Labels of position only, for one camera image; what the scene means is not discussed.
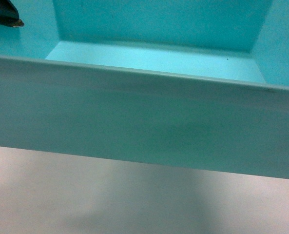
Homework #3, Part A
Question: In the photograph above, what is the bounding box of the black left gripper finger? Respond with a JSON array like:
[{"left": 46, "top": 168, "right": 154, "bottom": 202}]
[{"left": 0, "top": 0, "right": 24, "bottom": 27}]

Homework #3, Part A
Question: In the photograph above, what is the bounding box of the turquoise plastic bin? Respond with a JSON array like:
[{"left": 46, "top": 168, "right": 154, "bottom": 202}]
[{"left": 0, "top": 0, "right": 289, "bottom": 179}]

